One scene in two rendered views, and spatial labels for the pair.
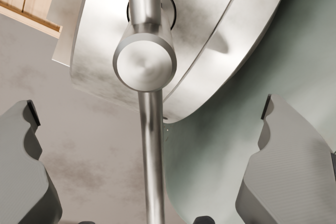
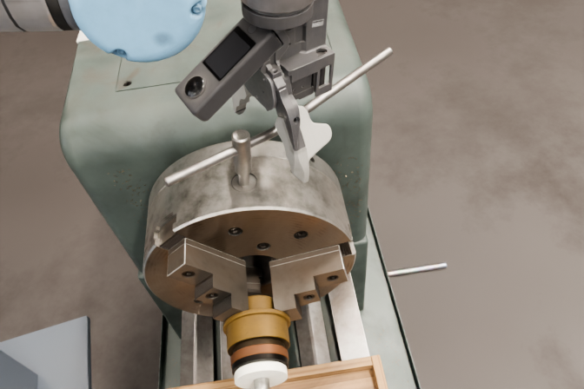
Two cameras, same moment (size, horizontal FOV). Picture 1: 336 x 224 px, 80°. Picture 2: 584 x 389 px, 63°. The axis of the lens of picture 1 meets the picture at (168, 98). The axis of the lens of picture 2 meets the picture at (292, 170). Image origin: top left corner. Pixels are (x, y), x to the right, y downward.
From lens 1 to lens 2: 0.52 m
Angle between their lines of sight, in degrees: 31
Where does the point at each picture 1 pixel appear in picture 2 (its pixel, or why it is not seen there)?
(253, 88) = (252, 128)
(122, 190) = not seen: outside the picture
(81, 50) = (285, 204)
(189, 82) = (267, 152)
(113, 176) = not seen: outside the picture
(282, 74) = (234, 122)
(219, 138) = not seen: hidden behind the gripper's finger
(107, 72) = (292, 191)
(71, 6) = (294, 279)
